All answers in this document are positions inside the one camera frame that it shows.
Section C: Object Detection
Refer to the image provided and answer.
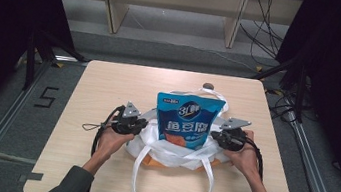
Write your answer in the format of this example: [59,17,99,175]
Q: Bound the thin white floor cable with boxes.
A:
[176,43,261,73]

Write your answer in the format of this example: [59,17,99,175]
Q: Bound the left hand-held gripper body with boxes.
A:
[109,99,149,139]

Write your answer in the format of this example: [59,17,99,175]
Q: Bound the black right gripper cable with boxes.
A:
[239,136,269,182]

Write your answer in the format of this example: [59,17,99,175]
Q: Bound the person's left hand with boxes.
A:
[93,119,138,169]

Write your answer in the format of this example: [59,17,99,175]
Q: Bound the thin grey lanyard loop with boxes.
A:
[81,120,112,135]

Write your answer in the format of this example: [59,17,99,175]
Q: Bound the grey tape strip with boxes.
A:
[17,170,44,186]

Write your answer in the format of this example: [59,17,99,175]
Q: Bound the black cables on floor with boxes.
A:
[260,84,323,129]

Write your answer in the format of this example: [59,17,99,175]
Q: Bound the black hanging cables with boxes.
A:
[234,0,291,69]

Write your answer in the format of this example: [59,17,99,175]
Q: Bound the white tote bag colour patches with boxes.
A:
[118,78,244,192]

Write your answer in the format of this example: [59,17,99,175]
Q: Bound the blue snack packet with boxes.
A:
[150,89,229,154]

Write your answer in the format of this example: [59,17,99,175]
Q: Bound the person's right hand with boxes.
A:
[219,126,268,184]

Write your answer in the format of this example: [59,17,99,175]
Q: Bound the small dark round object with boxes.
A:
[202,81,216,92]

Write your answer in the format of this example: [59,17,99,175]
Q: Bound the black metal stand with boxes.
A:
[20,25,92,99]
[243,48,312,125]

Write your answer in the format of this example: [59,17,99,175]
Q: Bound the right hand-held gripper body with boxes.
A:
[209,114,253,154]

